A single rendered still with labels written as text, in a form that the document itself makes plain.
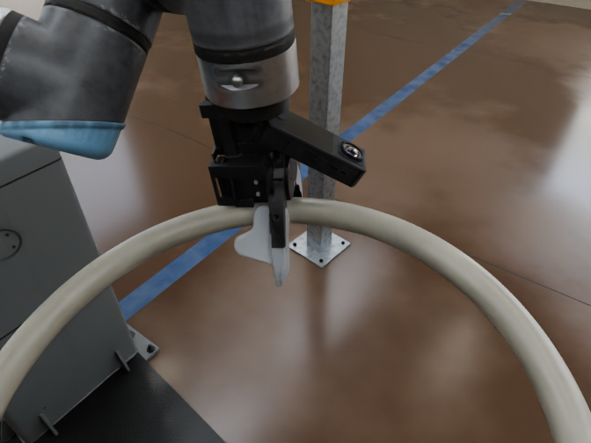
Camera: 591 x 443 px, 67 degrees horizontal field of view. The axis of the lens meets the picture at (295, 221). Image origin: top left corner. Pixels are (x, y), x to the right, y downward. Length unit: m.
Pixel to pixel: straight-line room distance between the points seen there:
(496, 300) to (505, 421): 1.21
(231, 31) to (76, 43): 0.13
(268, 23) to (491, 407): 1.43
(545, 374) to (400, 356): 1.26
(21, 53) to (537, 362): 0.47
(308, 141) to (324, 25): 1.04
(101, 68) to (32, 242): 0.85
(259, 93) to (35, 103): 0.18
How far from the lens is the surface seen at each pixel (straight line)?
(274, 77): 0.40
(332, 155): 0.44
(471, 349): 1.74
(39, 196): 1.19
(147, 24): 0.45
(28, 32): 0.44
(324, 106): 1.55
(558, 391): 0.40
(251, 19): 0.38
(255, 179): 0.47
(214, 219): 0.49
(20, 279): 1.27
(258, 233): 0.48
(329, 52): 1.47
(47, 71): 0.42
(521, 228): 2.30
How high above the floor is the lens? 1.34
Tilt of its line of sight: 40 degrees down
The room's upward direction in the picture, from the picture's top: straight up
